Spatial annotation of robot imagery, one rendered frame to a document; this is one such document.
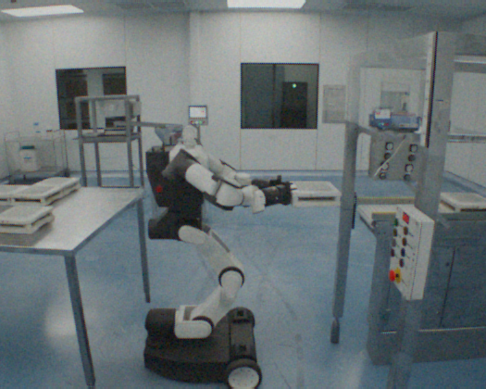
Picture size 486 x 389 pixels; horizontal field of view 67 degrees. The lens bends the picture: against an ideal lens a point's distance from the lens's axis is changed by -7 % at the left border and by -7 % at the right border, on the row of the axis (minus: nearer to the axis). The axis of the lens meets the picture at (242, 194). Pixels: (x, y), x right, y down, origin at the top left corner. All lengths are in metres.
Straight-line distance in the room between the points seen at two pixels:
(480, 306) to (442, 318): 0.24
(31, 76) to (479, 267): 7.42
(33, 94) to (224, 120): 3.56
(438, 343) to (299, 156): 5.22
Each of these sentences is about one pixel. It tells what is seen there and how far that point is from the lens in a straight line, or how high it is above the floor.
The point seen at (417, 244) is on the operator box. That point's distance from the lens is 1.24.
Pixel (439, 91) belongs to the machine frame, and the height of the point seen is 1.58.
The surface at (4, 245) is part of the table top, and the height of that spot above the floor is 0.89.
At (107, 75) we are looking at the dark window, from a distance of 7.47.
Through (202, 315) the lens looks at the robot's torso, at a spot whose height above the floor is 0.35.
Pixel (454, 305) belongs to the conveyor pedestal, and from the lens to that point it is 2.53.
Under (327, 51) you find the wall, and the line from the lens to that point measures 7.29.
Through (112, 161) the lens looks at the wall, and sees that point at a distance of 7.58.
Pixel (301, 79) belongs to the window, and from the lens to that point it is 7.18.
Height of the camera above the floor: 1.58
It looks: 15 degrees down
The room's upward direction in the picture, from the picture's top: straight up
